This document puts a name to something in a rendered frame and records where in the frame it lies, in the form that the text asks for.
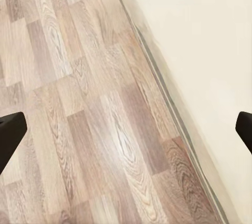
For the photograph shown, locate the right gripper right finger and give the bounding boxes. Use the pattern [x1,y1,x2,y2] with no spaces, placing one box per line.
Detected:
[235,111,252,153]

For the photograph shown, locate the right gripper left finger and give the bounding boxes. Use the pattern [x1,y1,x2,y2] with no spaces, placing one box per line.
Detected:
[0,111,27,175]

